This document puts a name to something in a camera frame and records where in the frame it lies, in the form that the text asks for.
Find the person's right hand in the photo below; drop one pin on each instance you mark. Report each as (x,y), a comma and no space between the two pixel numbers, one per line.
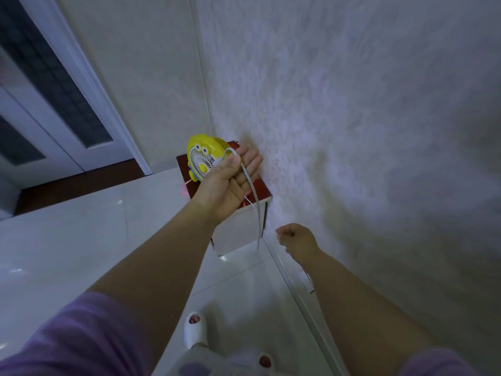
(299,241)

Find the person's left hand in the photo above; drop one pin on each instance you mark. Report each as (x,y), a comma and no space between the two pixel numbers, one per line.
(221,191)

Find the person's left middle finger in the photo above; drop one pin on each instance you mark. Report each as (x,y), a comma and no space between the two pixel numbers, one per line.
(251,157)

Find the person's left thumb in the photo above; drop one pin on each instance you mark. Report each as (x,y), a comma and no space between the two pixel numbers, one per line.
(227,164)

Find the person's left little finger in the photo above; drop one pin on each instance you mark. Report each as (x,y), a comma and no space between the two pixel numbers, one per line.
(250,183)

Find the person's right fingers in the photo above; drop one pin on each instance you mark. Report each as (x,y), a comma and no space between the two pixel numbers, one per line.
(285,233)

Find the person's left forearm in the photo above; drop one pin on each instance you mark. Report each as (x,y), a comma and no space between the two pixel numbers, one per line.
(156,270)

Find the person's right forearm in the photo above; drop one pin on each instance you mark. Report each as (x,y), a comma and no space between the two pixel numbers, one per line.
(352,309)

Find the small yellow desk fan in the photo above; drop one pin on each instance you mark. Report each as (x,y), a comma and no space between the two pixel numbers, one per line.
(203,156)

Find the white slipper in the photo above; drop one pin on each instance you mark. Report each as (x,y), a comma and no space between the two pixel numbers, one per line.
(265,361)
(195,329)

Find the light patterned trousers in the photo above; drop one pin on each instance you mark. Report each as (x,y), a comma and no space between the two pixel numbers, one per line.
(219,364)

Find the white door with glass panes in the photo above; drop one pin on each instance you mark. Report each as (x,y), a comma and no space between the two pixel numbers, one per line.
(43,93)

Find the purple right sleeve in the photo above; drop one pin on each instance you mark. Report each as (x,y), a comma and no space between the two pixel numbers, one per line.
(434,364)

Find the purple sleeve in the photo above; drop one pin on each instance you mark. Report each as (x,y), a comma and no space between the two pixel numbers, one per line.
(434,364)
(70,336)

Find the purple left sleeve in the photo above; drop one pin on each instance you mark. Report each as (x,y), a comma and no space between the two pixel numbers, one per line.
(70,336)

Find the white door frame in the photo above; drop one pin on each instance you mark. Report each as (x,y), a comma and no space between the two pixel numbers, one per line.
(98,86)

